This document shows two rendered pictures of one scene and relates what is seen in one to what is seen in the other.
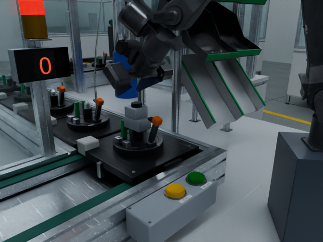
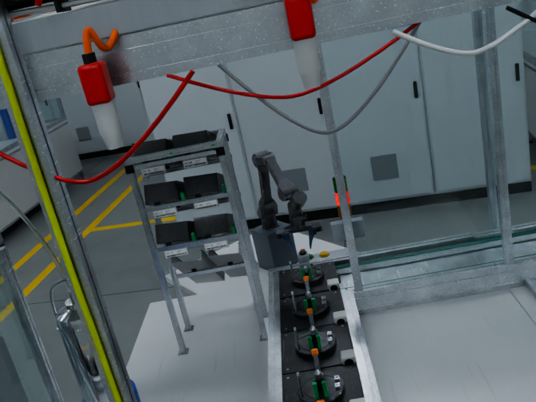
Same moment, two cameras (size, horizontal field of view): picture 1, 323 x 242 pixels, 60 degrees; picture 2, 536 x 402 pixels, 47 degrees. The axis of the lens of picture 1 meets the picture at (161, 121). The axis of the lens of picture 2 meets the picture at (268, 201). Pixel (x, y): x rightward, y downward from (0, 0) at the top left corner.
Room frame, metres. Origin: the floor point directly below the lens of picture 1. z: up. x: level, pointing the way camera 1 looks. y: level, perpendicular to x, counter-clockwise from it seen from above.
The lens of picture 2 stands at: (2.27, 1.75, 2.14)
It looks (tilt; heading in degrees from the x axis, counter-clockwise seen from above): 19 degrees down; 230
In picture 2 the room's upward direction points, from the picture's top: 12 degrees counter-clockwise
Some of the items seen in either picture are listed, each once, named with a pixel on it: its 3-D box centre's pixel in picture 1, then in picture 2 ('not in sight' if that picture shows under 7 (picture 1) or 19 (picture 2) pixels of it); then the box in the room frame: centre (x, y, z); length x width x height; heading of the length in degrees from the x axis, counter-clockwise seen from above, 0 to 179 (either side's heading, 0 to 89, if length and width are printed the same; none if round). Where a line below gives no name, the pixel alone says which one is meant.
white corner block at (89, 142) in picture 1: (88, 146); (333, 285); (0.71, 0.20, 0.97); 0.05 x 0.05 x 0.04; 45
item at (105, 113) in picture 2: not in sight; (112, 81); (1.66, 0.67, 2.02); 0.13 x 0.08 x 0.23; 45
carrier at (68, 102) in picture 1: (54, 98); (313, 336); (1.06, 0.42, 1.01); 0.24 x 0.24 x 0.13; 45
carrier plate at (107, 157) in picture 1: (138, 149); (308, 280); (0.71, 0.06, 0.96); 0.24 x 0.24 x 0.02; 45
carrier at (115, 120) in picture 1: (87, 111); (309, 300); (0.89, 0.25, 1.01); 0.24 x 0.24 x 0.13; 45
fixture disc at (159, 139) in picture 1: (138, 142); (307, 276); (0.71, 0.06, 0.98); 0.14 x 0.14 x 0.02
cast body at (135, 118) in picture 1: (134, 114); (304, 260); (0.72, 0.07, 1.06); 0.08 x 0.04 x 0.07; 46
